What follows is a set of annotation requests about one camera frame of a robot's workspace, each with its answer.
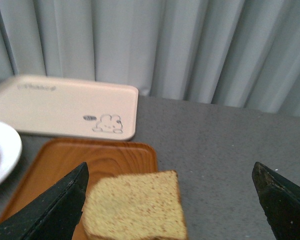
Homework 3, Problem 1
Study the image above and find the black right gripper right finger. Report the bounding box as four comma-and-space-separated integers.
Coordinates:
251, 162, 300, 240

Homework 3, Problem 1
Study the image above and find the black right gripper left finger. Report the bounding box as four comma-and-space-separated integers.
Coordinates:
0, 162, 89, 240

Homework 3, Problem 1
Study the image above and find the white round plate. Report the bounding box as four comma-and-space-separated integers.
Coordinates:
0, 121, 22, 184

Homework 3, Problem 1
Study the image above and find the bread slice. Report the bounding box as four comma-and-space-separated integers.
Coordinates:
82, 170, 189, 240

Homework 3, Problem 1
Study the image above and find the wooden brown tray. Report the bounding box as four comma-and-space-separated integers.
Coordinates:
0, 138, 158, 240

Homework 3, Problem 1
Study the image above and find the pink bunny tray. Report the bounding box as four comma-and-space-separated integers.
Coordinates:
0, 75, 139, 141

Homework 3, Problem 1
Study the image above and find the grey curtain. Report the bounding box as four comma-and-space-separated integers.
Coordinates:
0, 0, 300, 117

